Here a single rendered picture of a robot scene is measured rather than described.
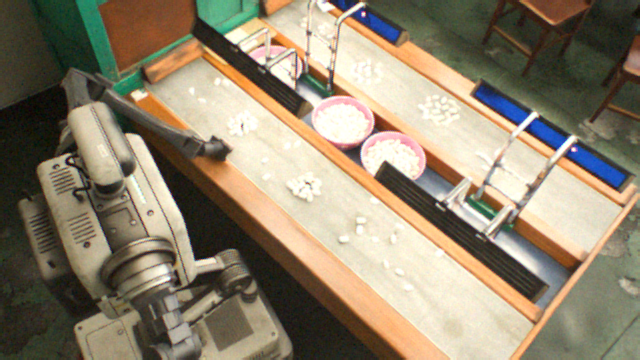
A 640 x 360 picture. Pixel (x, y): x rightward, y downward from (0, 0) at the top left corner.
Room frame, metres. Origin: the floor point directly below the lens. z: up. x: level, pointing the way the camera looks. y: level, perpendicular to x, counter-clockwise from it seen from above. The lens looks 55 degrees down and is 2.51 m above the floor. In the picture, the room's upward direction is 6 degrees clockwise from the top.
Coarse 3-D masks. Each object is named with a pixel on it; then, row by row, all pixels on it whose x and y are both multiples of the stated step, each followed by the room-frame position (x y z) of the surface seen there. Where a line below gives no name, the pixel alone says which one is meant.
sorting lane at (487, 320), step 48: (192, 96) 1.61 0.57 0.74; (240, 96) 1.64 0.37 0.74; (240, 144) 1.37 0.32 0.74; (288, 192) 1.16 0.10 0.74; (336, 192) 1.18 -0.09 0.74; (336, 240) 0.97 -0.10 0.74; (384, 240) 0.99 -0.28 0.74; (384, 288) 0.80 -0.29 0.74; (432, 288) 0.82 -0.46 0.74; (480, 288) 0.84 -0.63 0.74; (432, 336) 0.65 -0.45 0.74; (480, 336) 0.66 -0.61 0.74
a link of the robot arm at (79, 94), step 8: (72, 72) 1.24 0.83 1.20; (80, 72) 1.26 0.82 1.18; (64, 80) 1.23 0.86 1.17; (72, 80) 1.18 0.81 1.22; (80, 80) 1.21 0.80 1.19; (88, 80) 1.27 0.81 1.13; (96, 80) 1.27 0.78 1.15; (64, 88) 1.20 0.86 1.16; (72, 88) 1.13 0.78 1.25; (80, 88) 1.14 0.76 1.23; (88, 88) 1.24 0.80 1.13; (96, 88) 1.25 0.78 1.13; (104, 88) 1.26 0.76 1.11; (72, 96) 1.07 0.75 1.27; (80, 96) 1.08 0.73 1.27; (88, 96) 1.11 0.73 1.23; (96, 96) 1.24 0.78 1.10; (72, 104) 1.02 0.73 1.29; (80, 104) 0.97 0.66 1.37
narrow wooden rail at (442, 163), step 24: (288, 48) 1.96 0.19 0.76; (312, 72) 1.85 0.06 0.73; (336, 96) 1.75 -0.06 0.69; (360, 96) 1.69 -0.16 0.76; (384, 120) 1.57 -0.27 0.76; (432, 144) 1.46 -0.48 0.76; (432, 168) 1.40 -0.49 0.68; (456, 168) 1.35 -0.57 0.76; (528, 216) 1.15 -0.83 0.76; (528, 240) 1.10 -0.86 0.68; (552, 240) 1.06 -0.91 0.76; (576, 264) 0.98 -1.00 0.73
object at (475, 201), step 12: (528, 120) 1.32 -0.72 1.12; (516, 132) 1.26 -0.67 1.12; (504, 144) 1.24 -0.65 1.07; (564, 144) 1.22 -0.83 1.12; (552, 156) 1.17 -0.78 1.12; (492, 168) 1.23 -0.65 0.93; (504, 168) 1.22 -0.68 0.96; (540, 180) 1.14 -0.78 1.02; (480, 192) 1.23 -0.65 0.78; (504, 192) 1.19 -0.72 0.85; (528, 192) 1.14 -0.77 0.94; (480, 204) 1.22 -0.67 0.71; (516, 204) 1.15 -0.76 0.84; (492, 216) 1.18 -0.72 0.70; (516, 216) 1.14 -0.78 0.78; (504, 228) 1.14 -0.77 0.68
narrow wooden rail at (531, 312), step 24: (264, 96) 1.63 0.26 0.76; (288, 120) 1.51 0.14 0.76; (312, 144) 1.40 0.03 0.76; (360, 168) 1.29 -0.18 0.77; (384, 192) 1.19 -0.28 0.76; (408, 216) 1.09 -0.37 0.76; (432, 240) 1.00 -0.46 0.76; (480, 264) 0.92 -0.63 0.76; (504, 288) 0.84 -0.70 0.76; (528, 312) 0.76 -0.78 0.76
